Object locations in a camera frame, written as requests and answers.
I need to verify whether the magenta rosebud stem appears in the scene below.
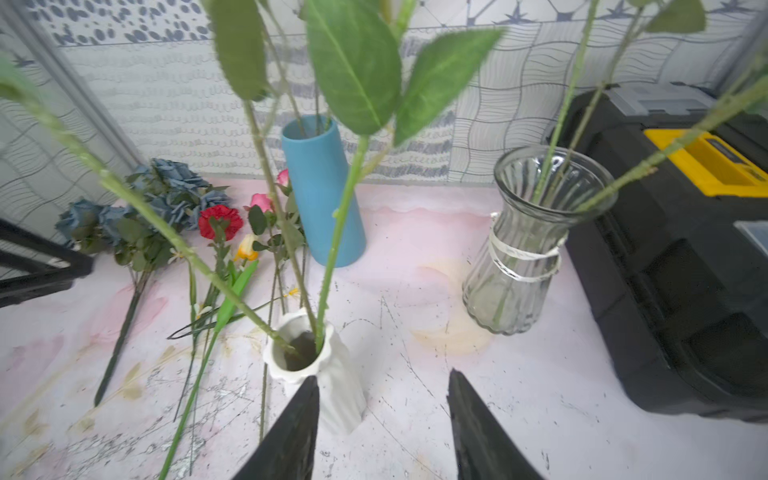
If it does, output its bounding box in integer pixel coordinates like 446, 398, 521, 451
247, 194, 285, 441

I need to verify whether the blue grey rose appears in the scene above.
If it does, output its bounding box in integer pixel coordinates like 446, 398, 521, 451
55, 158, 232, 408

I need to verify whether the pink rose stem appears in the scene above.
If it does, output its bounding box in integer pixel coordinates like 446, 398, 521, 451
305, 1, 506, 347
539, 0, 706, 206
203, 0, 319, 337

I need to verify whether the small white ribbed vase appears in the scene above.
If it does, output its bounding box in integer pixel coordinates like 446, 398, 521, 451
263, 308, 366, 436

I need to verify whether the black toolbox yellow label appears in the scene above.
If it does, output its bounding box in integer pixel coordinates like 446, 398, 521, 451
566, 83, 767, 424

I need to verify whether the tall blue ceramic vase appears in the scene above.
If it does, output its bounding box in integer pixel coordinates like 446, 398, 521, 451
281, 115, 349, 266

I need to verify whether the red carnation stem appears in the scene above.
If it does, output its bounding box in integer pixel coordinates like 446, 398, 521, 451
174, 205, 244, 419

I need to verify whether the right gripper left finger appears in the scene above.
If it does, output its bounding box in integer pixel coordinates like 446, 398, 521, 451
233, 376, 320, 480

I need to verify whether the clear glass vase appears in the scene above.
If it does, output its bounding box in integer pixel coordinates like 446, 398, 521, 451
462, 145, 618, 335

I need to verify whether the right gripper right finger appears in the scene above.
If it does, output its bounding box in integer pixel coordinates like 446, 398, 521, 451
447, 369, 543, 480

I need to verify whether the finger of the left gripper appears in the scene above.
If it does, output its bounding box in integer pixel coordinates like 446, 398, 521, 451
1, 220, 94, 308

